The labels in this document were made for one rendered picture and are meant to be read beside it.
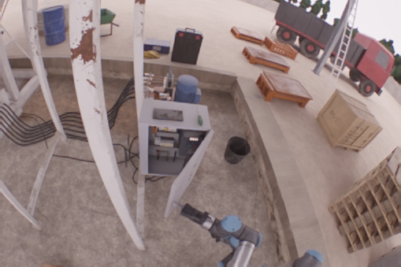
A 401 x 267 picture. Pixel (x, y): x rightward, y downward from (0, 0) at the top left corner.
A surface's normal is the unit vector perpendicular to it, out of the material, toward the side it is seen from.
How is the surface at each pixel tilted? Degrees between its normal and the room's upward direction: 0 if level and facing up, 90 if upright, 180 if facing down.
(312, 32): 90
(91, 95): 81
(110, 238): 0
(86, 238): 0
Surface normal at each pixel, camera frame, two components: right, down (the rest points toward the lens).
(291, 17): -0.45, 0.53
